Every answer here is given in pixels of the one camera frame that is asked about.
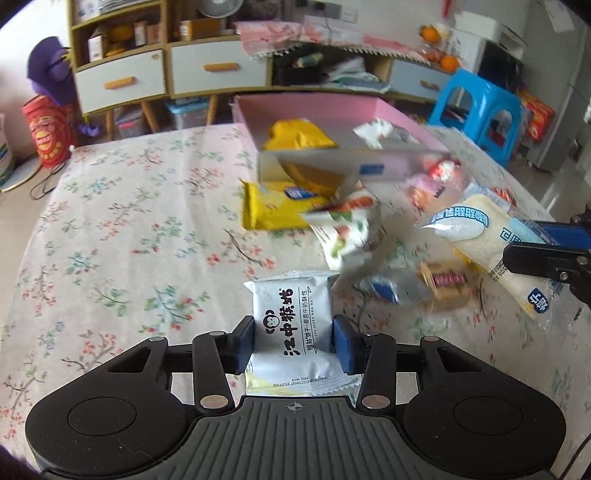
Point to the purple plush toy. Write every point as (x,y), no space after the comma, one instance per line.
(51,69)

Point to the pink floral cloth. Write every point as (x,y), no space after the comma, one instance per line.
(323,34)

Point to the red white candy packet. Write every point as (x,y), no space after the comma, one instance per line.
(448,170)

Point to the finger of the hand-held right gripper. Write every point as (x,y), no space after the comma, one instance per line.
(545,261)
(563,233)

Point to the white biscuit packet black print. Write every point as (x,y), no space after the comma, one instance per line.
(291,323)

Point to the white desk fan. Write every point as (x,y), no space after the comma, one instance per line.
(217,11)

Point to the green blue pouch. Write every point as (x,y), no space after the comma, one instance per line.
(310,58)

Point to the wall socket strip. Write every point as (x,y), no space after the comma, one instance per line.
(341,11)

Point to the floral tablecloth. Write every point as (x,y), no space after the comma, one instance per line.
(138,230)

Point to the black bag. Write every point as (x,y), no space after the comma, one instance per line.
(295,74)

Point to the red snack carton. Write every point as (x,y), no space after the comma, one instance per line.
(538,115)

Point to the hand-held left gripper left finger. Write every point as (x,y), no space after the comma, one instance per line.
(242,344)

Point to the clear packet blue print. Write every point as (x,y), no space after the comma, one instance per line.
(388,286)

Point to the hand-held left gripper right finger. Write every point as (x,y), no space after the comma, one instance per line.
(346,346)

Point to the small brown carton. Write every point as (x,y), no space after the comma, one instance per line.
(147,33)

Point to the long white bread packet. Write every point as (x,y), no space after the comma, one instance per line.
(480,230)

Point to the small clear storage bin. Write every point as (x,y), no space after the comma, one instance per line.
(131,122)

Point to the white carton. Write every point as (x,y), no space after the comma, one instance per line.
(97,46)

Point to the orange pumpkin ornament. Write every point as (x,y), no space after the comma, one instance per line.
(121,37)

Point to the pink snack packet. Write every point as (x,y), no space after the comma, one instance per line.
(425,189)

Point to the brown cardboard box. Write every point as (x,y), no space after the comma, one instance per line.
(198,28)

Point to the stack of papers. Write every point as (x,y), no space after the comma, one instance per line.
(129,4)

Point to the white crinkled snack packet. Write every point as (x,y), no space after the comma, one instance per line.
(376,131)

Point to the yellow snack packet blue label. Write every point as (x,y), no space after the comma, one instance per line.
(277,205)

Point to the blue-lid storage bin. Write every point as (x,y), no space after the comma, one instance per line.
(187,115)

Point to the wooden cabinet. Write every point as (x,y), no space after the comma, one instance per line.
(166,44)

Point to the red drum-shaped bucket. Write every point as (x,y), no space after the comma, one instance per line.
(51,134)

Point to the blue plastic stool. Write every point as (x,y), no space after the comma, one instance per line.
(480,99)

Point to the pink cardboard box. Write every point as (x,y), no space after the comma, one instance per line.
(323,110)

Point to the white packet red green print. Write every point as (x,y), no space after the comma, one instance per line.
(351,226)

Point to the pile of papers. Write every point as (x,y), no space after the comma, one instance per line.
(355,74)

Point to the orange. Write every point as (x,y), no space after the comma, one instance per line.
(449,63)
(429,34)

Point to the round white scale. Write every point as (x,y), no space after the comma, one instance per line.
(21,175)

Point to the clear wafer biscuit packet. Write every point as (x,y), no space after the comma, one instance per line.
(445,284)

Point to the white shopping bag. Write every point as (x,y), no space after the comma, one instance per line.
(5,152)

